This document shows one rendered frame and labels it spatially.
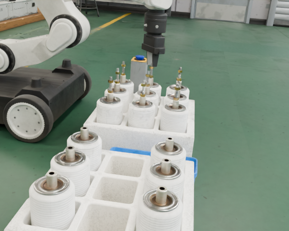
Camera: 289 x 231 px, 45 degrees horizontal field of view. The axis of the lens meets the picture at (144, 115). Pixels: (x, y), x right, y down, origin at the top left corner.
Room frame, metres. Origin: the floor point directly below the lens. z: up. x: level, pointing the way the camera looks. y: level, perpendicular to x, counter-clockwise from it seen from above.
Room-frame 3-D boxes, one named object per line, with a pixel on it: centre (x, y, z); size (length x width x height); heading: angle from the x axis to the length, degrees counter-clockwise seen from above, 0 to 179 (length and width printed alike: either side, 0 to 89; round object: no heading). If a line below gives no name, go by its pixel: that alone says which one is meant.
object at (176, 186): (0.72, -0.06, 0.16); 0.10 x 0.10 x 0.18
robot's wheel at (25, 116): (1.29, 0.47, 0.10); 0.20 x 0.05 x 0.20; 82
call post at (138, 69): (1.57, 0.04, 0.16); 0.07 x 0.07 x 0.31; 84
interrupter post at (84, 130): (0.86, 0.16, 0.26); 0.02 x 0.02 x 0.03
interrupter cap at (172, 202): (0.60, -0.05, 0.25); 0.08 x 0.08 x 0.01
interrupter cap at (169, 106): (1.15, -0.11, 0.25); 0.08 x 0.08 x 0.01
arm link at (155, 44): (1.39, -0.01, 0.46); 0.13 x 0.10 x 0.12; 35
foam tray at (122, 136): (1.28, 0.00, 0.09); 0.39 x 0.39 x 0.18; 84
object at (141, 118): (1.16, 0.01, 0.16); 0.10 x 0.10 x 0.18
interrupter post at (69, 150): (0.74, 0.17, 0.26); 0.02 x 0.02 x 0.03
